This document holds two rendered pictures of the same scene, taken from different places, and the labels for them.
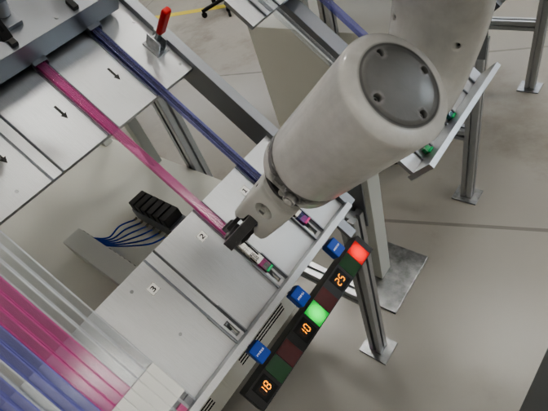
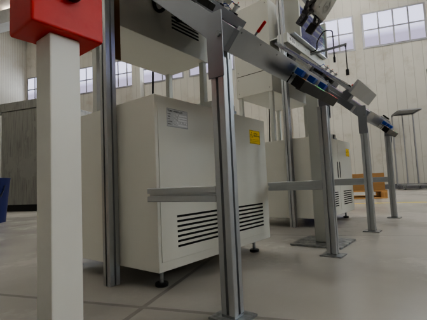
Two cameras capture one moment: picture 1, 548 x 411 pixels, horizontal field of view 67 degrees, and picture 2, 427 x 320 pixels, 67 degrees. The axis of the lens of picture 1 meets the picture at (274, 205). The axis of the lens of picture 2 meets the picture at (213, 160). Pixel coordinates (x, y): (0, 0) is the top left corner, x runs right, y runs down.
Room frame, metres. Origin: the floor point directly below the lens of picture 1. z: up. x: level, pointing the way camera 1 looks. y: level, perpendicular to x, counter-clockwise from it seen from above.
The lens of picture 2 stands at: (-0.64, 0.70, 0.32)
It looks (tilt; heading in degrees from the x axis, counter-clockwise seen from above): 4 degrees up; 345
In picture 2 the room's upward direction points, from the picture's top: 3 degrees counter-clockwise
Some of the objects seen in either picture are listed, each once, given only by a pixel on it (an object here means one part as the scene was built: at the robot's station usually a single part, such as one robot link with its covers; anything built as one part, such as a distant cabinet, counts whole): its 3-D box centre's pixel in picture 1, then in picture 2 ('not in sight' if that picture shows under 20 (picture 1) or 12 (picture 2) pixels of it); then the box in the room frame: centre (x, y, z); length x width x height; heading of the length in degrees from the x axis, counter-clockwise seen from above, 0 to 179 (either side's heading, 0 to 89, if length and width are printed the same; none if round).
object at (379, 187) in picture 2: not in sight; (348, 186); (3.85, -2.79, 0.19); 1.05 x 0.75 x 0.38; 56
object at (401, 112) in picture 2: not in sight; (409, 150); (5.28, -5.62, 0.90); 0.66 x 0.54 x 1.81; 146
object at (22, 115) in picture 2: not in sight; (49, 158); (6.28, 2.17, 0.97); 1.51 x 1.16 x 1.94; 146
